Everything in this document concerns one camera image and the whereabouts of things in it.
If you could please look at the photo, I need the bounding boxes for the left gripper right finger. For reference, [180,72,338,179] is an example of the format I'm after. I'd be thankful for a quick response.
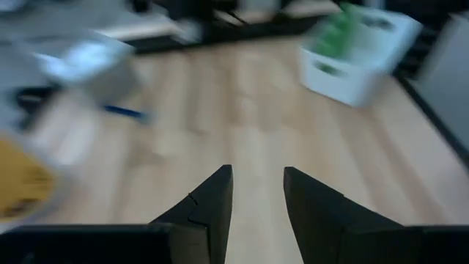
[283,166,469,264]

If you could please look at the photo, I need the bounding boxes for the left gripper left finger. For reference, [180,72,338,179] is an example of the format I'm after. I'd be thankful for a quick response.
[0,164,235,264]

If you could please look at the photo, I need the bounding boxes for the small green bottle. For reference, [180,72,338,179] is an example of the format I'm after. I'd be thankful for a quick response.
[324,18,355,48]
[313,34,340,62]
[339,1,366,34]

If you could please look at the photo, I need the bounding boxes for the blue disposable razor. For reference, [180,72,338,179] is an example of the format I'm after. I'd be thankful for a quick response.
[103,104,150,125]

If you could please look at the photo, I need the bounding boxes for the white wipes canister yellow label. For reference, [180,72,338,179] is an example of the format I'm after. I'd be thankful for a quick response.
[0,89,102,230]

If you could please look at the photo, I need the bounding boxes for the white plastic bin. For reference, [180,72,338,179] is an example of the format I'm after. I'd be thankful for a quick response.
[297,5,424,108]
[32,34,137,106]

